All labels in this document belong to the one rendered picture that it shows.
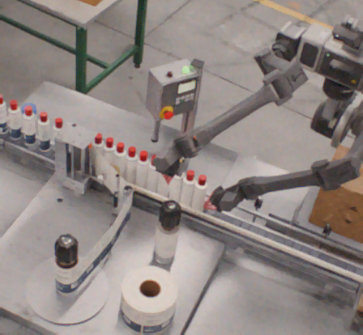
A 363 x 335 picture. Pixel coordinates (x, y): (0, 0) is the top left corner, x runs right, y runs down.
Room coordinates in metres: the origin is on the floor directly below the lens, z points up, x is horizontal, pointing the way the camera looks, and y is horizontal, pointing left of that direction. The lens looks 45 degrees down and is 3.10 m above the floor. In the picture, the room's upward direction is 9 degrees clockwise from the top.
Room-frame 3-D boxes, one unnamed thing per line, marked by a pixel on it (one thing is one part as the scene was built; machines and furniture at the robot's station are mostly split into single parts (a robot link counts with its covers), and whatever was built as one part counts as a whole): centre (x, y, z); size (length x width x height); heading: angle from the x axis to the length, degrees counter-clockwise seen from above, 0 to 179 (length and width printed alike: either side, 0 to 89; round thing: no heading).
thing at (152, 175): (2.03, 0.11, 0.98); 0.05 x 0.05 x 0.20
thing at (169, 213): (1.71, 0.01, 1.03); 0.09 x 0.09 x 0.30
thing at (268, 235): (2.00, 0.00, 0.86); 1.65 x 0.08 x 0.04; 72
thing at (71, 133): (2.03, 0.43, 1.14); 0.14 x 0.11 x 0.01; 72
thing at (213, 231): (2.00, 0.00, 0.85); 1.65 x 0.11 x 0.05; 72
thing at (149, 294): (1.44, 0.04, 0.95); 0.20 x 0.20 x 0.14
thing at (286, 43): (2.38, -0.33, 1.45); 0.09 x 0.08 x 0.12; 65
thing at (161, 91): (2.11, 0.08, 1.38); 0.17 x 0.10 x 0.19; 127
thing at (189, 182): (1.98, -0.04, 0.98); 0.05 x 0.05 x 0.20
